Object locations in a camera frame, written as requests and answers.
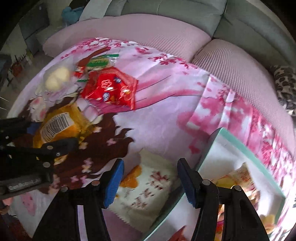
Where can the glass tray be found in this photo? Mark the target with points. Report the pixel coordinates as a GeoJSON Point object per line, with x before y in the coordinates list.
{"type": "Point", "coordinates": [229, 157]}

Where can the small green red packet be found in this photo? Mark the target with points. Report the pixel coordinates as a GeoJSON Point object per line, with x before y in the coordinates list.
{"type": "Point", "coordinates": [99, 63]}

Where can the yellow foil snack packet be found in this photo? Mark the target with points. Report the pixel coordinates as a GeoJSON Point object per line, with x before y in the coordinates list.
{"type": "Point", "coordinates": [60, 126]}

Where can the red snack packet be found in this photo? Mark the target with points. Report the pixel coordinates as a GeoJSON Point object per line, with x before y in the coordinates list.
{"type": "Point", "coordinates": [108, 89]}

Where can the printed pink blanket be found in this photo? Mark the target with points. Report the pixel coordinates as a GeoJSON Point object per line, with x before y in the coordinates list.
{"type": "Point", "coordinates": [161, 120]}

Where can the grey sofa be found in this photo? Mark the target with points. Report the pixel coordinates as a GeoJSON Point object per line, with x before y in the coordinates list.
{"type": "Point", "coordinates": [242, 25]}

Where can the bun in clear wrapper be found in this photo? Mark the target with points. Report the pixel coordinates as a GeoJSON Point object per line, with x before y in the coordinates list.
{"type": "Point", "coordinates": [56, 77]}

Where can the dark cabinet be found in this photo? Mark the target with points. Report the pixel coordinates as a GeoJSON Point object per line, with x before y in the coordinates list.
{"type": "Point", "coordinates": [34, 25]}

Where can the black white patterned pillow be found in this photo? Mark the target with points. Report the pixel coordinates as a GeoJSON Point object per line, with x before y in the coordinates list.
{"type": "Point", "coordinates": [285, 85]}

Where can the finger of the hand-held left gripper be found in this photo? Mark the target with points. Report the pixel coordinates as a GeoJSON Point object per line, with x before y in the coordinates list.
{"type": "Point", "coordinates": [60, 147]}
{"type": "Point", "coordinates": [16, 127]}

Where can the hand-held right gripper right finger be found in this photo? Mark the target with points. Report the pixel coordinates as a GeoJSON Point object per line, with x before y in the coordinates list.
{"type": "Point", "coordinates": [188, 183]}

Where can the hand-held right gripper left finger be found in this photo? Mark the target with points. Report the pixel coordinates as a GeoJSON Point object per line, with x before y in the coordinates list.
{"type": "Point", "coordinates": [113, 183]}

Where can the blue cloth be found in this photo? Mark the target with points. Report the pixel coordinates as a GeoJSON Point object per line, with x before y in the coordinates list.
{"type": "Point", "coordinates": [70, 14]}

